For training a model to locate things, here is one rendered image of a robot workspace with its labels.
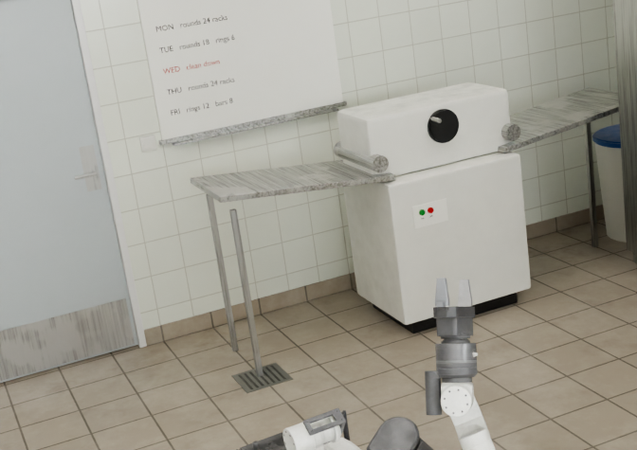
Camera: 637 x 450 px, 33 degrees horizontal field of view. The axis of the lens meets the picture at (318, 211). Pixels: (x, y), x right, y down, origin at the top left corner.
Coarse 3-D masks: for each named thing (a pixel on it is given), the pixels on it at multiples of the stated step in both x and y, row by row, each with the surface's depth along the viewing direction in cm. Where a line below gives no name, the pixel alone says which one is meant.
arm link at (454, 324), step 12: (444, 312) 227; (456, 312) 227; (468, 312) 232; (444, 324) 229; (456, 324) 227; (468, 324) 232; (444, 336) 230; (456, 336) 228; (468, 336) 230; (444, 348) 228; (456, 348) 227; (468, 348) 228; (444, 360) 228; (456, 360) 227; (468, 360) 227
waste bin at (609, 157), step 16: (608, 128) 683; (608, 144) 652; (608, 160) 657; (608, 176) 662; (608, 192) 667; (608, 208) 672; (624, 208) 661; (608, 224) 678; (624, 224) 664; (624, 240) 669
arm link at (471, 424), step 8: (472, 408) 233; (464, 416) 233; (472, 416) 232; (480, 416) 232; (456, 424) 233; (464, 424) 232; (472, 424) 231; (480, 424) 230; (464, 432) 231; (472, 432) 231; (480, 432) 226; (488, 432) 229; (464, 440) 226; (472, 440) 225; (480, 440) 225; (488, 440) 226; (464, 448) 227
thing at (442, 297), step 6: (438, 282) 228; (444, 282) 228; (438, 288) 228; (444, 288) 228; (438, 294) 228; (444, 294) 227; (438, 300) 228; (444, 300) 227; (438, 306) 227; (444, 306) 227
